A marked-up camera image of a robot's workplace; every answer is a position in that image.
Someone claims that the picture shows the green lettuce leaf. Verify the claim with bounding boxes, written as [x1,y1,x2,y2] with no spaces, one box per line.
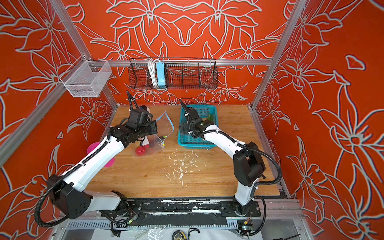
[207,114,216,122]

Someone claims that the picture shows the dark red apple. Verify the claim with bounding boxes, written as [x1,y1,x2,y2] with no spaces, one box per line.
[135,146,146,156]

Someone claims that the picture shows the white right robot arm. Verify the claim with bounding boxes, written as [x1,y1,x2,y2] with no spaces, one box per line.
[179,101,283,216]

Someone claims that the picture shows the clear zip top bag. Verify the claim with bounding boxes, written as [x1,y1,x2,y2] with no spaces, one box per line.
[139,111,175,157]

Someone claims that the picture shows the teal plastic basket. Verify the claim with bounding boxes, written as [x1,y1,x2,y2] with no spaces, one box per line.
[178,105,219,150]

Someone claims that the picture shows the yellow black tape measure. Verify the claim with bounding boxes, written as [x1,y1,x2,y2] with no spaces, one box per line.
[171,230,187,240]

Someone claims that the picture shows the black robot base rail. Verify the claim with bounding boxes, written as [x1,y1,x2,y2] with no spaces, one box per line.
[100,197,262,229]

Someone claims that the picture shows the black wire wall basket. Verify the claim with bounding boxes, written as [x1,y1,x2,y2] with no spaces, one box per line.
[128,57,219,90]

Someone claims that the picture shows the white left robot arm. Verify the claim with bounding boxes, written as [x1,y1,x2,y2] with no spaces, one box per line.
[34,106,158,228]

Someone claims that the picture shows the pink plastic goblet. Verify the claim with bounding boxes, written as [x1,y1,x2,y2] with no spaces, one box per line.
[86,142,115,168]

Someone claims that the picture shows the white coiled cable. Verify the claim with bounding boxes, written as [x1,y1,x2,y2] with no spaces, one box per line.
[147,59,159,87]

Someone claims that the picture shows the light blue power strip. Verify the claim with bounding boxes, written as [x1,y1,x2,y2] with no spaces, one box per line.
[156,62,166,88]

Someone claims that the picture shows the clear mesh wall bin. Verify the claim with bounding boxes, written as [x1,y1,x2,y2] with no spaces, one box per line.
[61,61,112,98]

